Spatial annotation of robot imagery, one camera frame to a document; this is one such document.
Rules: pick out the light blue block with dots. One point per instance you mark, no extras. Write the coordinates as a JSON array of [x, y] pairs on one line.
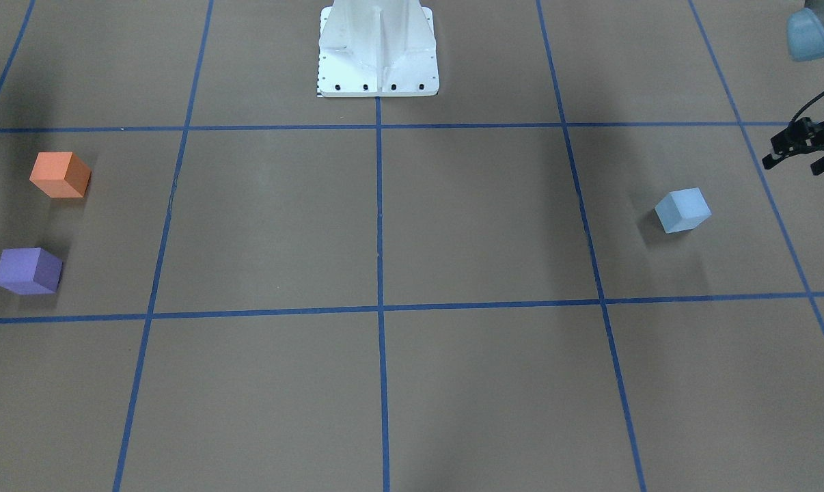
[[682, 210]]

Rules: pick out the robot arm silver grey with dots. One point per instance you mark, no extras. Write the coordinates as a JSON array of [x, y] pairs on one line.
[[805, 32]]

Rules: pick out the orange block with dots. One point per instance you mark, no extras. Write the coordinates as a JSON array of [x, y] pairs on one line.
[[61, 175]]

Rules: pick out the purple block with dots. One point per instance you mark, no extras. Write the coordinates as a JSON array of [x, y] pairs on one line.
[[30, 271]]

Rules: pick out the white pedestal column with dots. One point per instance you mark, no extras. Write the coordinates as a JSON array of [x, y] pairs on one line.
[[371, 49]]

